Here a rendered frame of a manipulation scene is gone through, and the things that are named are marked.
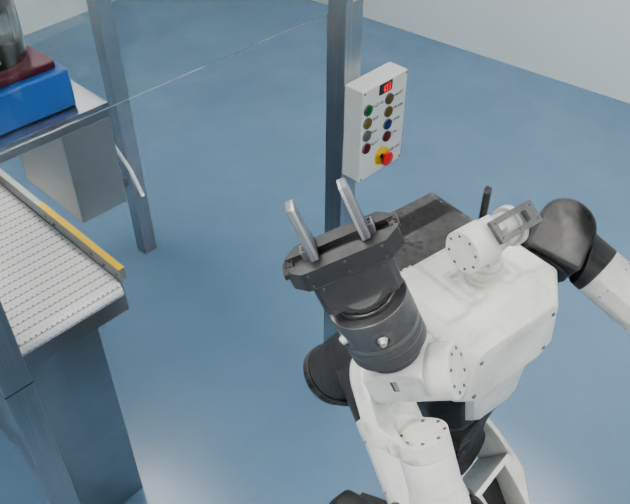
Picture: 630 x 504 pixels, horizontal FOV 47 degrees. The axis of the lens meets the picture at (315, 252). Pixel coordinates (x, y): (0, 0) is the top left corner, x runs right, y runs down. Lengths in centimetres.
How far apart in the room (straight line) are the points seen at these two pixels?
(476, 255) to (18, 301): 103
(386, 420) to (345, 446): 161
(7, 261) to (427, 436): 119
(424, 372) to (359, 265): 16
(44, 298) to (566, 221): 108
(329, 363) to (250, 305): 186
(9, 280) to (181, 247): 153
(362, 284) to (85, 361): 129
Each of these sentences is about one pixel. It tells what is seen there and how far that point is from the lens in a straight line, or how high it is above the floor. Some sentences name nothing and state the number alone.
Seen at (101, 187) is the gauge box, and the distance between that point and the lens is 150.
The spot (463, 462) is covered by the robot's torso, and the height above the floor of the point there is 87.
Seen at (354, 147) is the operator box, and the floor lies 105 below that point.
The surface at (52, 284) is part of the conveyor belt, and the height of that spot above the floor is 94.
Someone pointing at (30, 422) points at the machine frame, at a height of 80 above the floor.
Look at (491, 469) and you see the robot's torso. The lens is 150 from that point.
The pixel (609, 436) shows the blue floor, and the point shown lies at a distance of 269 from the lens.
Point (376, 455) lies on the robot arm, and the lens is 102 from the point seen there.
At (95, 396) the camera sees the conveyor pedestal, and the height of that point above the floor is 51.
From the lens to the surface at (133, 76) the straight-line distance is 136.
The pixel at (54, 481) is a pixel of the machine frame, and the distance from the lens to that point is 182.
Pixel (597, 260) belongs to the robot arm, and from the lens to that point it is 129.
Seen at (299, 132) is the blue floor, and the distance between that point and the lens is 391.
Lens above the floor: 206
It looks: 41 degrees down
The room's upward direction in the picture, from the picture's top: straight up
